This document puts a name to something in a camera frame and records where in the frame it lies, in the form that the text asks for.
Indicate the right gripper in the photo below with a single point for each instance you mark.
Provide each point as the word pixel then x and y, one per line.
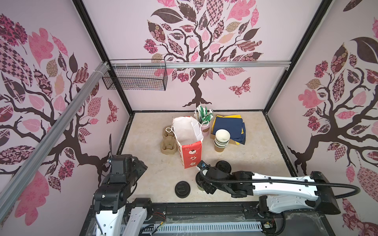
pixel 209 190

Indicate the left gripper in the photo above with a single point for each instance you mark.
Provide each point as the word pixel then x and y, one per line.
pixel 140 166

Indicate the black coffee cup lid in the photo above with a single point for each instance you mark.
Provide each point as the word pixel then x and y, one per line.
pixel 224 166
pixel 198 180
pixel 182 189

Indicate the red white paper gift bag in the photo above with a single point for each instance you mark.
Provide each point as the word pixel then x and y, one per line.
pixel 189 140

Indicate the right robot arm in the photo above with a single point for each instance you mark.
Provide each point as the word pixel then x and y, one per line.
pixel 276 194

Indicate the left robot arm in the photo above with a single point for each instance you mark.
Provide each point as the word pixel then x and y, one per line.
pixel 111 198

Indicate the stack of green paper cups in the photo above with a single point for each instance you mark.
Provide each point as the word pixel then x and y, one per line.
pixel 221 140

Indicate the brown cardboard cup carrier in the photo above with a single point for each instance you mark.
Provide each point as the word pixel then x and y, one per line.
pixel 168 145

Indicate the blue napkin stack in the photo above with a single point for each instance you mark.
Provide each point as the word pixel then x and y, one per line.
pixel 230 126

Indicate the pink cup of straws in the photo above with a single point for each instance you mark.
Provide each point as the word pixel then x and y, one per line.
pixel 204 117

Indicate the aluminium bar left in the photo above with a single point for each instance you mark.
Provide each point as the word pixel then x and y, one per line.
pixel 21 179

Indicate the aluminium crossbar back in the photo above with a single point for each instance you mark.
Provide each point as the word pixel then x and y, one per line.
pixel 285 64

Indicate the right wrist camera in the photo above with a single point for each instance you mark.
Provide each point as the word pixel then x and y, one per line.
pixel 202 165

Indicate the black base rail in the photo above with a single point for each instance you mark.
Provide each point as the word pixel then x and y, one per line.
pixel 303 222

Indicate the white slotted cable duct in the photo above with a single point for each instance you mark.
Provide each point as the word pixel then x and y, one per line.
pixel 211 227

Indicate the black wire basket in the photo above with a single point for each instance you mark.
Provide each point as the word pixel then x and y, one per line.
pixel 136 74

